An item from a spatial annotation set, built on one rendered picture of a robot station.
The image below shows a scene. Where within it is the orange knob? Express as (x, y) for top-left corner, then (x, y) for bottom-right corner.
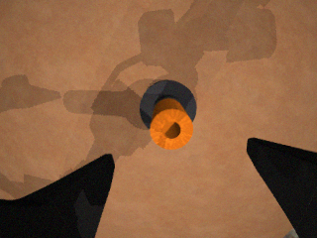
(151, 98), (193, 150)

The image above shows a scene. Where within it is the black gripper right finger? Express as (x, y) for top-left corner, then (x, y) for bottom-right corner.
(246, 138), (317, 238)

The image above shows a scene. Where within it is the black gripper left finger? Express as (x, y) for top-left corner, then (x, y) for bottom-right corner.
(0, 154), (115, 238)

